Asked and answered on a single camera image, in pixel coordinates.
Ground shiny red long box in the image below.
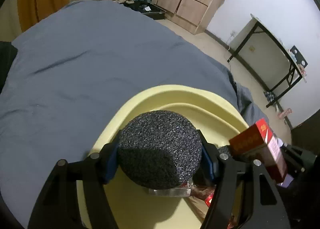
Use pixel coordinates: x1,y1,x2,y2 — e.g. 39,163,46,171
190,184,238,229

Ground red white cigarette box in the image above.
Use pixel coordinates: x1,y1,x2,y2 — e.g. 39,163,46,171
229,118,287,184

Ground small black sponge puck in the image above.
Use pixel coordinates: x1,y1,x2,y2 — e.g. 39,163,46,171
117,110,202,190

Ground plaid cloth on floor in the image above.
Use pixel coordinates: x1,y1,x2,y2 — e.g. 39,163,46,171
264,91,276,105

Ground black box on table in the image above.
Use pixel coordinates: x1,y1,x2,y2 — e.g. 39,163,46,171
290,46,308,68

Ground black folding table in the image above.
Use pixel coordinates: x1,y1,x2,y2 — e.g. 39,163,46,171
227,15,306,108

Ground grey blanket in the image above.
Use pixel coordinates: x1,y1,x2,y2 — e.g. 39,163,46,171
1,0,265,227

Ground open black suitcase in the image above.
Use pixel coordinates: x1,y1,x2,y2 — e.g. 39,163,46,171
111,0,166,20

